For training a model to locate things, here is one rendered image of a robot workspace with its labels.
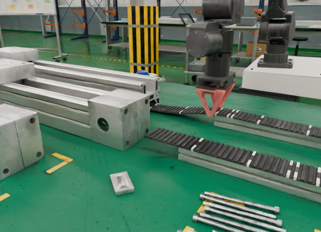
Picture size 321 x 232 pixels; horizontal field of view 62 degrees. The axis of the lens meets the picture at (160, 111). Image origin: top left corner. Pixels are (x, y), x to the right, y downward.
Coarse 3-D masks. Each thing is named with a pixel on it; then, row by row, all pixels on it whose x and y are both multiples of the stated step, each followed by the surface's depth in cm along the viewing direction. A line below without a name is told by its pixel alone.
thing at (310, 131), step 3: (309, 126) 58; (309, 129) 56; (312, 129) 57; (315, 129) 56; (306, 132) 56; (309, 132) 55; (312, 132) 55; (315, 132) 55; (309, 135) 54; (312, 135) 54; (315, 135) 54
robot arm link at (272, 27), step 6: (270, 24) 91; (276, 24) 90; (282, 24) 89; (270, 30) 91; (276, 30) 90; (282, 30) 89; (270, 36) 92; (276, 36) 91; (282, 36) 90; (270, 42) 96; (276, 42) 95; (282, 42) 93
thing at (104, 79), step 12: (36, 60) 105; (36, 72) 95; (48, 72) 90; (60, 72) 86; (72, 72) 85; (84, 72) 91; (96, 72) 88; (108, 72) 86; (120, 72) 85; (84, 84) 82; (96, 84) 80; (108, 84) 79; (120, 84) 75; (132, 84) 72; (144, 84) 73; (156, 84) 79; (156, 96) 79
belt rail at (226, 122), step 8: (216, 120) 67; (224, 120) 65; (232, 120) 64; (240, 120) 63; (232, 128) 64; (240, 128) 63; (248, 128) 62; (256, 128) 62; (264, 128) 60; (272, 128) 59; (264, 136) 61; (272, 136) 60; (280, 136) 59; (288, 136) 59; (296, 136) 58; (304, 136) 56; (304, 144) 57; (312, 144) 56; (320, 144) 55
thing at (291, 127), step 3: (288, 123) 60; (291, 123) 60; (294, 123) 59; (288, 126) 58; (291, 126) 58; (294, 126) 58; (285, 129) 57; (288, 129) 57; (291, 129) 56; (294, 129) 57
